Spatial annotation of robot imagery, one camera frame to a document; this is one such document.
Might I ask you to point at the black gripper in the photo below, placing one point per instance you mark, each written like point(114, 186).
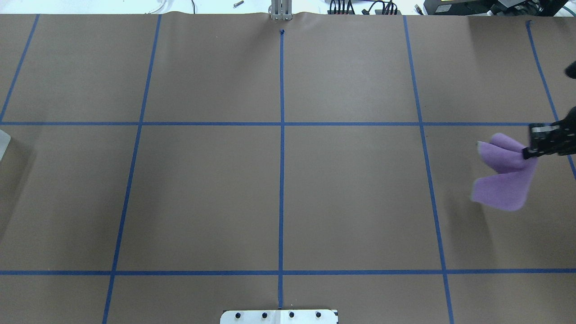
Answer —
point(554, 140)

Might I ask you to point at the black device on bench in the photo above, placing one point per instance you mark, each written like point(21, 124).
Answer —
point(539, 8)

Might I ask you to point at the purple cloth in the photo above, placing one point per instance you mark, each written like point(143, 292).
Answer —
point(507, 189)

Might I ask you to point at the aluminium frame post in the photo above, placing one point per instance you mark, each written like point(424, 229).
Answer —
point(281, 10)

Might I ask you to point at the clear plastic bin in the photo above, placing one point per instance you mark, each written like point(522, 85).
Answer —
point(5, 139)

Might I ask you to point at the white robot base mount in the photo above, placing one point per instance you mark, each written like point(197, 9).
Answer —
point(298, 316)

